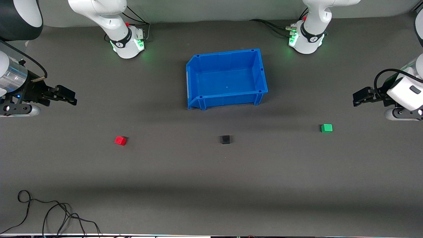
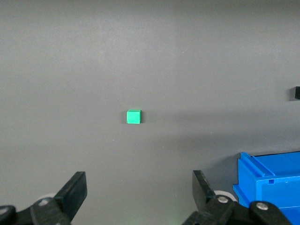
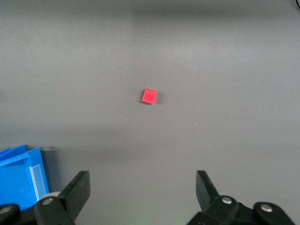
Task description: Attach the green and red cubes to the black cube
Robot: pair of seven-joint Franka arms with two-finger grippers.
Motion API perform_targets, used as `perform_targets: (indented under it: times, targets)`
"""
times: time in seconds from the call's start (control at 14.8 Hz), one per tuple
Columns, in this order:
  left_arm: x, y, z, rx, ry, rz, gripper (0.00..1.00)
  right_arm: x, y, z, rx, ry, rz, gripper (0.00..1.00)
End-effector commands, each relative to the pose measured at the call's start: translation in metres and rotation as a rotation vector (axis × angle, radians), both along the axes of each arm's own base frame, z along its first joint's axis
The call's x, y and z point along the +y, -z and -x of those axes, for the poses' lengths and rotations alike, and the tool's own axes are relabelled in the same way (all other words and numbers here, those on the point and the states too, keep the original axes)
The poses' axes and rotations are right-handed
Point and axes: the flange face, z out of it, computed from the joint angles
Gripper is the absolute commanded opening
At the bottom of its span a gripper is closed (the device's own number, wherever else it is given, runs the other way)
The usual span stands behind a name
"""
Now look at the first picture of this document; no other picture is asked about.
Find black arm wrist cable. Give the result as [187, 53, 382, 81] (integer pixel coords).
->
[0, 40, 49, 80]
[374, 68, 423, 99]

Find thin black loose cable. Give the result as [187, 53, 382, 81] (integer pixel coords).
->
[0, 190, 101, 238]

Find black right arm wrist cable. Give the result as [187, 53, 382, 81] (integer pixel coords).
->
[0, 40, 49, 80]

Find blue plastic storage bin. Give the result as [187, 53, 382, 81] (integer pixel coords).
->
[186, 49, 268, 111]

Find black arm base cables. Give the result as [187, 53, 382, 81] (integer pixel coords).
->
[250, 8, 310, 37]
[123, 6, 151, 43]

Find black right arm base cables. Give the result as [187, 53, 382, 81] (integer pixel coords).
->
[123, 6, 151, 43]

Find black left arm base cables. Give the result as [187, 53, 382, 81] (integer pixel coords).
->
[250, 8, 310, 37]

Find black left arm wrist cable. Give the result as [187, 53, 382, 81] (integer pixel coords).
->
[374, 68, 423, 99]

